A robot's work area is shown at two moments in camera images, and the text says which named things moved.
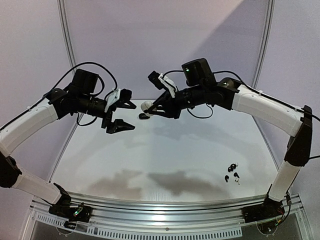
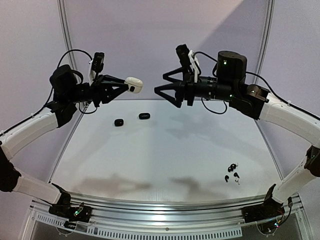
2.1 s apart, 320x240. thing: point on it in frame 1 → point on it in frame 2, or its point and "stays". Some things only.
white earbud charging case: x=145 y=105 → x=135 y=84
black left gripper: x=107 y=119 → x=101 y=88
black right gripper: x=169 y=102 → x=189 y=90
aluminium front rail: x=218 y=218 stays
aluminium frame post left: x=63 y=18 stays
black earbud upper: x=234 y=165 stays
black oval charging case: x=142 y=116 stays
